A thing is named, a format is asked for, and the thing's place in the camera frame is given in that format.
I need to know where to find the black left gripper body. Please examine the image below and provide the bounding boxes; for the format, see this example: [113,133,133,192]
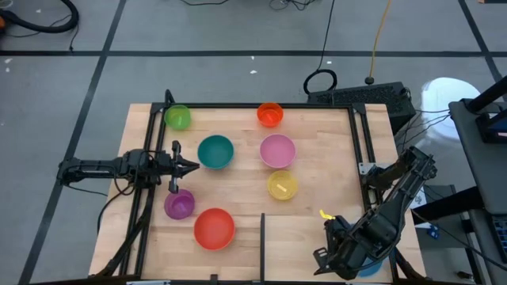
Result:
[156,140,183,195]

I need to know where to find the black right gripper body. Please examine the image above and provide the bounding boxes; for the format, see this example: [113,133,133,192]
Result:
[312,215,370,280]

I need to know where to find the large teal bowl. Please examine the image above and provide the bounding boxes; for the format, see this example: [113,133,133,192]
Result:
[196,135,235,170]

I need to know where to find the small purple translucent bowl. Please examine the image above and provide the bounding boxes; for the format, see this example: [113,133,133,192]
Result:
[163,188,196,221]

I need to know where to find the small green translucent bowl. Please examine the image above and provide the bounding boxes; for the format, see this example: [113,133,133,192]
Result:
[163,104,193,131]

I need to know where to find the large red-orange bowl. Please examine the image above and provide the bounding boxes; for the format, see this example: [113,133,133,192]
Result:
[193,207,236,252]

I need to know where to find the small yellow translucent bowl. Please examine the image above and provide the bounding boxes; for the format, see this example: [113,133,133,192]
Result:
[266,169,299,201]

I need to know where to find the large pink bowl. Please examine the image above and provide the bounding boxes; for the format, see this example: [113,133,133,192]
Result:
[259,133,297,169]

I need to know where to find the small orange translucent bowl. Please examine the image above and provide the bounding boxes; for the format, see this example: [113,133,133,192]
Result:
[256,102,284,128]

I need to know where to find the large pale blue bowl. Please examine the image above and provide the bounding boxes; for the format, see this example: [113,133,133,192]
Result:
[358,259,383,278]

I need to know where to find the white paper sheet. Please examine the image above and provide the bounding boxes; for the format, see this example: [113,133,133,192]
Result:
[410,185,428,210]

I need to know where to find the black cart beam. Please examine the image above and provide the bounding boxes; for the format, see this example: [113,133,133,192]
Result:
[411,185,490,226]

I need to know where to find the dark laptop keyboard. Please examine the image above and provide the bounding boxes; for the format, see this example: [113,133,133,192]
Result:
[490,215,507,254]

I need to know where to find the grey cart top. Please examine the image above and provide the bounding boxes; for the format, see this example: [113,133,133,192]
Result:
[448,98,507,217]

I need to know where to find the white round object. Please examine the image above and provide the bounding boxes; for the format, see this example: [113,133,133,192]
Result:
[420,77,482,142]

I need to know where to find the black device on cart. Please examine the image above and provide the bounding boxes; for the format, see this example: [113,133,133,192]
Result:
[475,112,507,144]

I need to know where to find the black diagonal pole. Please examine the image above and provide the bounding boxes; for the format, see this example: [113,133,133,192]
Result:
[462,74,507,114]

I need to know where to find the black aluminium rig frame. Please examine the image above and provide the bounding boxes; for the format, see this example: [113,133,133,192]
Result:
[93,89,427,283]

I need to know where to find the thin black floor cable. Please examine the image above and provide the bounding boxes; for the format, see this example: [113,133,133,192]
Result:
[180,0,231,7]

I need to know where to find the black looped floor cable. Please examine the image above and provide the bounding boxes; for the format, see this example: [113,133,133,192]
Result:
[303,0,338,96]

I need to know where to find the thick black hose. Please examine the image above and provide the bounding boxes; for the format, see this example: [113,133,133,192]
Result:
[0,0,80,35]

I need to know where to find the yellow floor cable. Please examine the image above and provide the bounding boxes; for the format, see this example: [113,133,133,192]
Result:
[366,0,394,86]

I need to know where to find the tangled black cables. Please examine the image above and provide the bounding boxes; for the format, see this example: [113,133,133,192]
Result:
[269,0,318,12]

